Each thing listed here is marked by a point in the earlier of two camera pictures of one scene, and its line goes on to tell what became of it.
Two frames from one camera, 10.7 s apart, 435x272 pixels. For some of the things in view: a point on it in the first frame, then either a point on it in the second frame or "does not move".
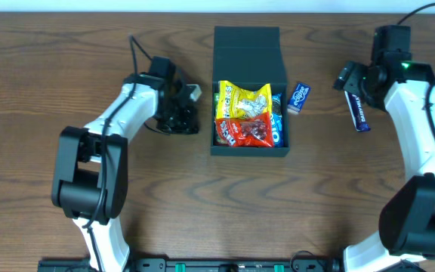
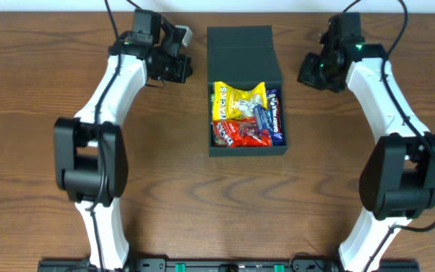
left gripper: (180, 117) -> (181, 69)
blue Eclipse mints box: (298, 98) -> (263, 119)
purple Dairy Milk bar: (357, 112) -> (273, 103)
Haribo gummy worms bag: (216, 103) -> (212, 103)
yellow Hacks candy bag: (234, 102) does not move
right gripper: (352, 81) -> (310, 70)
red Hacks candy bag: (254, 131) does not move
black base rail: (214, 264) does not move
